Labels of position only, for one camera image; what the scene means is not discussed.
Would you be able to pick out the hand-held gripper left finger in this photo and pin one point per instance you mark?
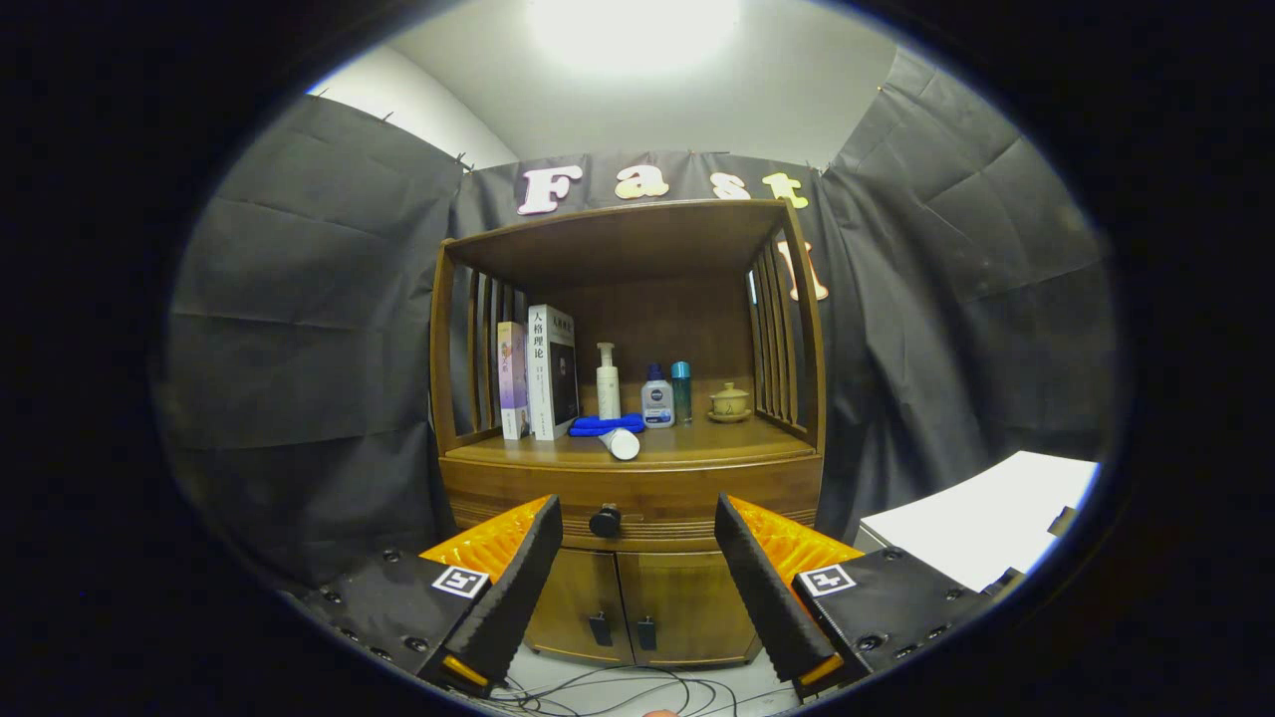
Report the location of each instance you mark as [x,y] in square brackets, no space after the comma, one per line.
[518,588]

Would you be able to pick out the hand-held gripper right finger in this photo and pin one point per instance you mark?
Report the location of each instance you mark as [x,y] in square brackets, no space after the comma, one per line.
[762,597]

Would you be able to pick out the black drawer knob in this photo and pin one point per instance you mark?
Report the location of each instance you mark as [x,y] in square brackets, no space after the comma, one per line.
[605,522]

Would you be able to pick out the wooden drawer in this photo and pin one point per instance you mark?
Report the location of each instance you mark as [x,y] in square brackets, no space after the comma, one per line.
[657,498]

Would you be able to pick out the white tube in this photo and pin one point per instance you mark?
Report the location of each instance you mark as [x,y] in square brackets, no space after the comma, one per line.
[623,444]

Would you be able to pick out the wooden cabinet door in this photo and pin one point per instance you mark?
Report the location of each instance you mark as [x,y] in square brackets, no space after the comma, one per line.
[573,597]
[687,602]

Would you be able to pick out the wooden countertop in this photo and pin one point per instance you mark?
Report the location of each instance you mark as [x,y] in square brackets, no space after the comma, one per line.
[717,438]

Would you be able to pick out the wooden cabinet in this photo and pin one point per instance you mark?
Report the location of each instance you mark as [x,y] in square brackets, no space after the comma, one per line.
[618,244]

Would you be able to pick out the blue folded cloth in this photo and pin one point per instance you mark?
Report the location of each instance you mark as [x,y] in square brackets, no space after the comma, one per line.
[593,425]

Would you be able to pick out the ceramic lidded teacup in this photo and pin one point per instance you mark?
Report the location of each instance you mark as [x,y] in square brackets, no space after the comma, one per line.
[729,402]

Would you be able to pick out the purple book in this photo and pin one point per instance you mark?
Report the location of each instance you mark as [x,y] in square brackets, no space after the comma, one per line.
[512,383]

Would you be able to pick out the white pump bottle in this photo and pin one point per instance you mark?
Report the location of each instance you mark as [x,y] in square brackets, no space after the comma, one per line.
[608,393]

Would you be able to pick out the white book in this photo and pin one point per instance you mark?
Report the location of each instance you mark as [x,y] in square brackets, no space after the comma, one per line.
[543,373]

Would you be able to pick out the white bottle with blue cap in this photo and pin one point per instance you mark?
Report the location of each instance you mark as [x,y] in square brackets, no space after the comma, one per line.
[657,406]

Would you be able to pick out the teal bottle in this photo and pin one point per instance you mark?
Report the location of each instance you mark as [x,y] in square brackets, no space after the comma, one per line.
[681,393]

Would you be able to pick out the white board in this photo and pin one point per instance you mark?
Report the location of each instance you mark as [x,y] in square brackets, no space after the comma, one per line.
[986,518]

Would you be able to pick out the black backdrop cloth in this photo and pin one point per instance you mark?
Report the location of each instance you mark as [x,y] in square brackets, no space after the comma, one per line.
[299,349]

